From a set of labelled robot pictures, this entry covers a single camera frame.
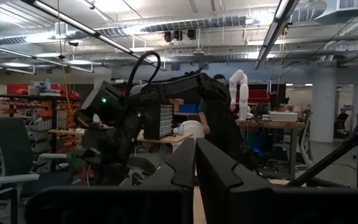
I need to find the wooden workbench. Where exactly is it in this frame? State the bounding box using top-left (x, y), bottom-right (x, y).
top-left (137, 129), bottom-right (195, 146)

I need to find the rack with orange bins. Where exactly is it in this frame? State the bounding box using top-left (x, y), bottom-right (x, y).
top-left (0, 82), bottom-right (82, 172)

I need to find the white plastic housing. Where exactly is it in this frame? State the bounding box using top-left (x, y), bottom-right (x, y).
top-left (173, 120), bottom-right (205, 139)

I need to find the small parts drawer cabinet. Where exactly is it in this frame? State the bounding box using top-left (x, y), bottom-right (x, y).
top-left (143, 104), bottom-right (174, 140)

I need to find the ceiling light strip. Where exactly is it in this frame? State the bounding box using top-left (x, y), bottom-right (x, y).
top-left (20, 0), bottom-right (167, 71)
top-left (253, 0), bottom-right (301, 70)

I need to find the white building pillar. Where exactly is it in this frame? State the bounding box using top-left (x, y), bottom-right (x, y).
top-left (310, 67), bottom-right (337, 143)

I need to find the blue storage bin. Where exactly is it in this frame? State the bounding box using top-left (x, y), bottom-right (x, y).
top-left (178, 103), bottom-right (199, 114)

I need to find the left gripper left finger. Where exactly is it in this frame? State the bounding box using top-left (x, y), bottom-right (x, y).
top-left (26, 138), bottom-right (196, 224)

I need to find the person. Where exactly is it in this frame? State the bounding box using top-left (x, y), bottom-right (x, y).
top-left (197, 73), bottom-right (248, 162)
top-left (335, 108), bottom-right (350, 131)

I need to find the blue office chair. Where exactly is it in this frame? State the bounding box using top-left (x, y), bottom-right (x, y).
top-left (0, 116), bottom-right (74, 224)

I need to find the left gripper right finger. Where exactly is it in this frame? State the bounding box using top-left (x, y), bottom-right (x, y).
top-left (196, 138), bottom-right (358, 224)

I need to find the white box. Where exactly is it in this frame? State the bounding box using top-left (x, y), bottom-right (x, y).
top-left (268, 111), bottom-right (299, 123)

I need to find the silver ventilation duct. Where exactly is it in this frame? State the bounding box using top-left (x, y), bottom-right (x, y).
top-left (0, 0), bottom-right (358, 47)

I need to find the wooden table with metal legs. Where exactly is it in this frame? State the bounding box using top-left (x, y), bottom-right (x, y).
top-left (235, 119), bottom-right (306, 180)

